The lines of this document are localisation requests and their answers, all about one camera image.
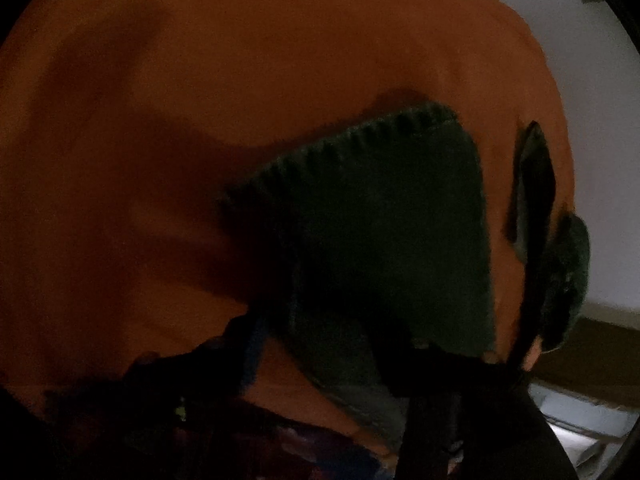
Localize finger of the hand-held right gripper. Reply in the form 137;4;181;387
507;120;558;366

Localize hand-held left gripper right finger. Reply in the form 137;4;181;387
380;330;576;480

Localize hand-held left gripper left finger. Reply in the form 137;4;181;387
45;307;271;480

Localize dark green fleece cloth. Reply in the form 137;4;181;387
220;101;592;443

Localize dark patterned cloth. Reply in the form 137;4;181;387
240;410;396;480

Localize brown wooden furniture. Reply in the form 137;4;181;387
545;310;640;406

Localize orange blanket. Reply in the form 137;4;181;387
0;0;581;461

